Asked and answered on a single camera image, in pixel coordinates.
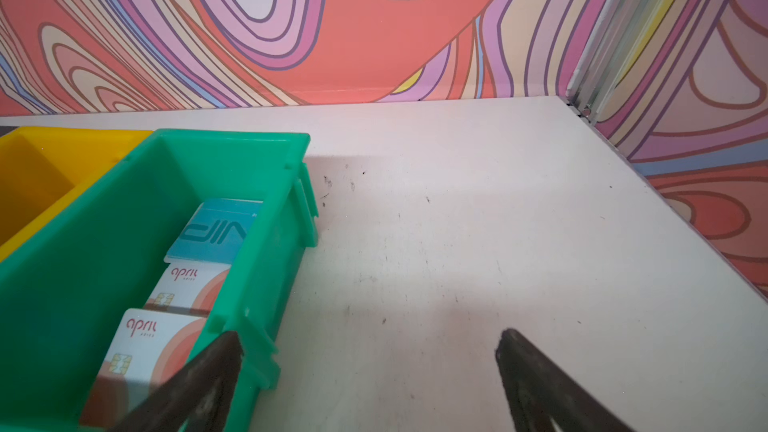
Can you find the white april card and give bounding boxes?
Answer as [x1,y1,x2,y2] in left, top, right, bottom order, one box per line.
[79,308,206,429]
[144,260,231,317]

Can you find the aluminium frame corner post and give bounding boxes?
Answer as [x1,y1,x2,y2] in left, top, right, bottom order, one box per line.
[566,0,674,124]

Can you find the yellow plastic bin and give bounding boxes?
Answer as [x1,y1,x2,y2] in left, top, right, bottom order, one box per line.
[1,126,150,259]

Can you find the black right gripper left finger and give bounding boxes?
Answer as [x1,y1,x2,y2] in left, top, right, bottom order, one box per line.
[124,331,243,432]

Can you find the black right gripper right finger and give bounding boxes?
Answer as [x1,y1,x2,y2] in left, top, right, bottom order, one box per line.
[495,328,630,431]

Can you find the green plastic bin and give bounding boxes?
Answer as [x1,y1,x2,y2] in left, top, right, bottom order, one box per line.
[1,129,318,431]

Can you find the white april card upper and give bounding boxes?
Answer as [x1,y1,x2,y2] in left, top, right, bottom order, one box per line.
[144,260,231,317]

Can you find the white april card lower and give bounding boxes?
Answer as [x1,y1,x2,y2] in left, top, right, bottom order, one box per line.
[79,308,206,429]

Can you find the teal VIP card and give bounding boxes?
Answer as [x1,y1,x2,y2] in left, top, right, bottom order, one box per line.
[164,198,263,265]

